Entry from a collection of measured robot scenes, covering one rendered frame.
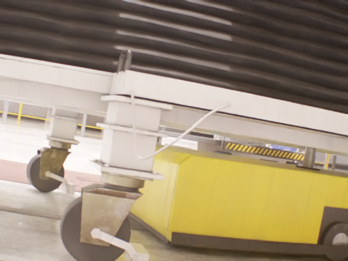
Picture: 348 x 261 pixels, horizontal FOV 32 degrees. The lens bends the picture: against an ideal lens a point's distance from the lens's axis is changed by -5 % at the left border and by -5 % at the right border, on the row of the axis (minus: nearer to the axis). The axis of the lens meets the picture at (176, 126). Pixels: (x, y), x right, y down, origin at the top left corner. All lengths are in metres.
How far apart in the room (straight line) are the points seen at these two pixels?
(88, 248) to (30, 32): 0.50
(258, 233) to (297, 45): 0.53
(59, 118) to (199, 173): 0.96
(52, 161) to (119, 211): 1.18
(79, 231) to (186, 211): 0.38
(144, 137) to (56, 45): 0.30
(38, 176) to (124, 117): 1.23
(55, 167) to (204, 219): 0.98
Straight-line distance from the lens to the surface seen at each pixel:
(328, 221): 1.92
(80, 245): 1.35
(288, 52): 1.57
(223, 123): 1.53
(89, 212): 1.32
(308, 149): 2.18
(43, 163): 2.47
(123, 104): 1.30
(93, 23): 1.43
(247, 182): 1.68
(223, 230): 1.67
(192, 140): 3.55
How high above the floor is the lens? 0.31
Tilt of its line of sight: 1 degrees up
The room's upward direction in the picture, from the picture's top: 9 degrees clockwise
